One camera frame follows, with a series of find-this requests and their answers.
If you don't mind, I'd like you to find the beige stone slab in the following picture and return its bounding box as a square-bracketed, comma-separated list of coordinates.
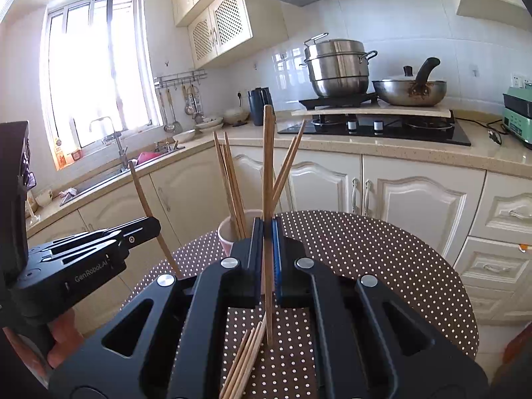
[291, 104, 454, 121]

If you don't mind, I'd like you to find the black power cord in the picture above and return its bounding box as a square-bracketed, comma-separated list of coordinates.
[453, 118, 506, 146]

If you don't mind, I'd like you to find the light wooden chopstick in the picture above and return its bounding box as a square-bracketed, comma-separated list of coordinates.
[231, 319, 264, 399]
[225, 324, 260, 399]
[218, 328, 254, 399]
[238, 314, 267, 399]

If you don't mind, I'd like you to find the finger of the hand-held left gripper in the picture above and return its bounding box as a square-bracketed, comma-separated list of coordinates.
[28, 225, 125, 263]
[62, 216, 161, 267]

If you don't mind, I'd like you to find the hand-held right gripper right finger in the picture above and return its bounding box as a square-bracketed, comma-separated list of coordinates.
[271, 218, 489, 399]

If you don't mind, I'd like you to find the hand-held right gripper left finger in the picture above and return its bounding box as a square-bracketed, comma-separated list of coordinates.
[49, 217, 265, 399]

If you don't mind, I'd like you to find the wok lid with knob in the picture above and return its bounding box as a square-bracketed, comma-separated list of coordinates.
[384, 66, 417, 82]

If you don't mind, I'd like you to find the green countertop appliance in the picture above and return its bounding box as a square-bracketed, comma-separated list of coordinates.
[502, 86, 532, 150]

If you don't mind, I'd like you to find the person's left hand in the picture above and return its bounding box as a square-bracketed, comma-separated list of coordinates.
[45, 309, 87, 378]

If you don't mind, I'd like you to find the orange packet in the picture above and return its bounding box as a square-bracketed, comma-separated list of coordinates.
[53, 137, 69, 169]

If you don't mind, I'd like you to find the black induction cooker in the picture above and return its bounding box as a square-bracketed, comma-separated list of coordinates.
[298, 91, 379, 111]

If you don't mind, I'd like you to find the metal utensil rack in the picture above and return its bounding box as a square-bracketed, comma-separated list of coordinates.
[154, 70, 207, 89]

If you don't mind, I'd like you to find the bunch of wooden chopsticks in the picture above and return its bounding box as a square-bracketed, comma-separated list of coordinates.
[213, 120, 307, 242]

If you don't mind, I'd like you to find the metal faucet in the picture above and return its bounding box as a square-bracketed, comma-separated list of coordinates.
[89, 116, 129, 172]

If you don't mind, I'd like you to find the slotted metal spatula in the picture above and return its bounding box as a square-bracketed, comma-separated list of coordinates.
[168, 89, 183, 132]

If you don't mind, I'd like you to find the brown wooden chopstick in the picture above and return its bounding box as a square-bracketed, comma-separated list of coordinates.
[129, 161, 183, 278]
[263, 105, 276, 346]

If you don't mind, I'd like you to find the kitchen window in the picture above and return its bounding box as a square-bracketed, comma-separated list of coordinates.
[39, 0, 164, 171]

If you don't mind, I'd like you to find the steel wok with black handle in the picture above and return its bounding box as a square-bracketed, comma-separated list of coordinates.
[372, 57, 448, 107]

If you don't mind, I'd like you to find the round polka-dot table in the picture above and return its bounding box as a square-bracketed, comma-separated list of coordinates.
[125, 210, 480, 399]

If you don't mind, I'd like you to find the black glass gas stove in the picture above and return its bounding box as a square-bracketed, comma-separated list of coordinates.
[278, 113, 472, 147]

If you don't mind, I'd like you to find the stainless steel steamer pot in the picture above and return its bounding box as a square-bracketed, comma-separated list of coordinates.
[300, 32, 378, 99]

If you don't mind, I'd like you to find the pink cup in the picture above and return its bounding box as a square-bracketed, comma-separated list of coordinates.
[217, 209, 265, 258]

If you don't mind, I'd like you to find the stainless steel sink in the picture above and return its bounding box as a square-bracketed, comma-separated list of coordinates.
[59, 143, 186, 207]

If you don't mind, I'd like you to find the dark electric kettle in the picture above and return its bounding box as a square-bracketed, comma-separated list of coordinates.
[248, 87, 275, 126]

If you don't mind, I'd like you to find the metal ladle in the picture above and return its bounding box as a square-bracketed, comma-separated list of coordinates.
[158, 89, 175, 132]

